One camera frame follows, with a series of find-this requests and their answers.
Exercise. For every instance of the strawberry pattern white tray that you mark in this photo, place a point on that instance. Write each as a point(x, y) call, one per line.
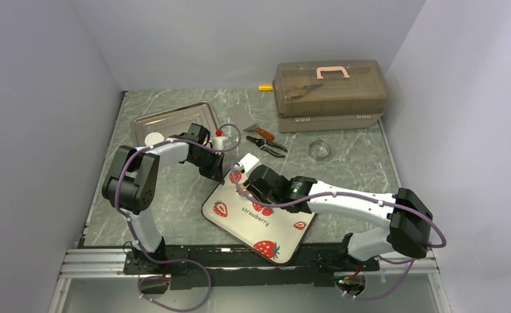
point(273, 233)

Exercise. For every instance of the steel baking tray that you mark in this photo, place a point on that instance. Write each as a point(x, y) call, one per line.
point(175, 121)

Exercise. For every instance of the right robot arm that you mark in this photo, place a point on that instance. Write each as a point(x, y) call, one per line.
point(402, 223)

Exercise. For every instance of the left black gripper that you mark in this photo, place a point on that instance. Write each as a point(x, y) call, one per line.
point(216, 171)

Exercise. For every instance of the yellow small object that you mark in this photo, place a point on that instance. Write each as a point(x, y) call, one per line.
point(265, 88)

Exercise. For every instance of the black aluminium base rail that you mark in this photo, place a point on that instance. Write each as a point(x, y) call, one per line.
point(226, 265)

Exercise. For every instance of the spatula with wooden handle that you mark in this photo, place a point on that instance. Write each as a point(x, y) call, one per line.
point(261, 132)

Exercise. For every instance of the brown translucent tool box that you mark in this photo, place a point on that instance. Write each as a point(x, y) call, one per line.
point(329, 95)

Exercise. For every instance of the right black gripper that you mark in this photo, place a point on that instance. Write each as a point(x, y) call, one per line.
point(252, 190)

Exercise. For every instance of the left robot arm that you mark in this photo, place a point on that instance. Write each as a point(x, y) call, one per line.
point(131, 181)

